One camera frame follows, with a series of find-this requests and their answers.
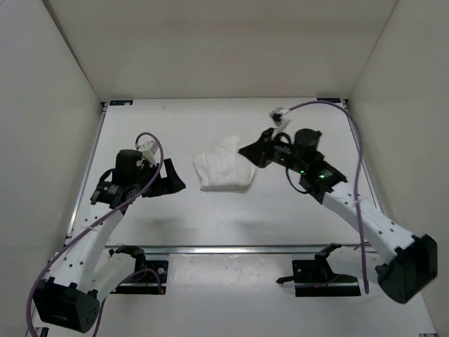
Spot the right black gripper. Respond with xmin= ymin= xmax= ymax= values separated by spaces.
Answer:
xmin=240 ymin=128 xmax=306 ymax=174

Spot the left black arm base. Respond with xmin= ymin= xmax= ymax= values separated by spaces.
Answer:
xmin=108 ymin=245 xmax=169 ymax=296

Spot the aluminium table rail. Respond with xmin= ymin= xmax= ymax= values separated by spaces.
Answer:
xmin=108 ymin=244 xmax=369 ymax=256

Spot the blue table label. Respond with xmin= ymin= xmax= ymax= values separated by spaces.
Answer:
xmin=109 ymin=100 xmax=133 ymax=106
xmin=316 ymin=98 xmax=341 ymax=104

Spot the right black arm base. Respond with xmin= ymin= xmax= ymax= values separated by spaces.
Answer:
xmin=276 ymin=243 xmax=361 ymax=298

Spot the right blue table label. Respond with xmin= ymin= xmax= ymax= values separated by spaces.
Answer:
xmin=316 ymin=98 xmax=341 ymax=104

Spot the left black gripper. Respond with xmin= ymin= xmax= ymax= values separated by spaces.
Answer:
xmin=135 ymin=154 xmax=187 ymax=194

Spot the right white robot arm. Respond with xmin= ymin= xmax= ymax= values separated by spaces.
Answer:
xmin=239 ymin=107 xmax=438 ymax=304

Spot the white pleated skirt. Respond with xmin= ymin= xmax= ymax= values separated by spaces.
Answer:
xmin=193 ymin=136 xmax=256 ymax=192

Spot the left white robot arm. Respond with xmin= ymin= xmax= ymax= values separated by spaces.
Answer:
xmin=27 ymin=139 xmax=186 ymax=333

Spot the left blue table label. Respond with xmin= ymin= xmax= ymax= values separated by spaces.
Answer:
xmin=109 ymin=100 xmax=133 ymax=106

